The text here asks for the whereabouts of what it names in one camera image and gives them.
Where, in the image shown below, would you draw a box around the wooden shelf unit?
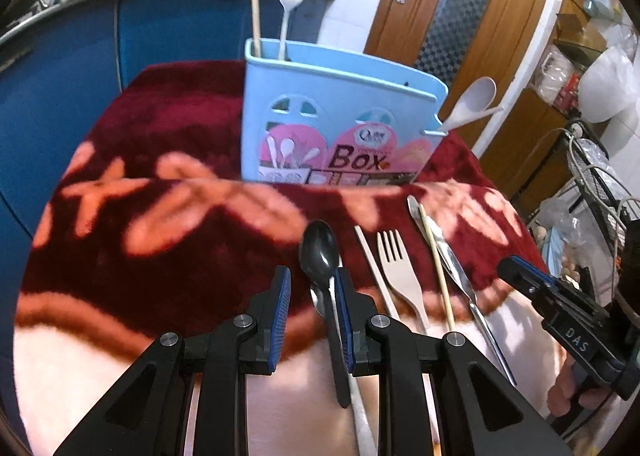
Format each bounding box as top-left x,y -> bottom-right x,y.
480,0 -> 639,216

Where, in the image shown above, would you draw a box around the white plastic spoon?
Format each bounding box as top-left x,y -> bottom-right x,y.
452,76 -> 497,110

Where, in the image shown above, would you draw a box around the blue lower kitchen cabinets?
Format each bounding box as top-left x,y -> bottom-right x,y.
0,0 -> 336,437

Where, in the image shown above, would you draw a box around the wooden door with glass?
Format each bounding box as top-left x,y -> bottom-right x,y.
364,0 -> 546,119

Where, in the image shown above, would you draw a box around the person right hand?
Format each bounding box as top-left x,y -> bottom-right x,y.
547,354 -> 618,419

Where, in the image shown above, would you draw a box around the light blue utensil box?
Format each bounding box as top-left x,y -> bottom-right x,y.
240,39 -> 448,186

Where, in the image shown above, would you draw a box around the wooden chopstick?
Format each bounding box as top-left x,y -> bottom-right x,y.
354,225 -> 400,320
250,0 -> 262,57

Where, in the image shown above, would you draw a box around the black plastic spoon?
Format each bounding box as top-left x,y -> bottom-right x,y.
298,220 -> 352,408

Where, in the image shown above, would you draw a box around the steel butter knife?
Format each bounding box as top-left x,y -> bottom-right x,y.
407,195 -> 516,386

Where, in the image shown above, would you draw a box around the red floral blanket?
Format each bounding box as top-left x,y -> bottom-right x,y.
14,62 -> 565,455

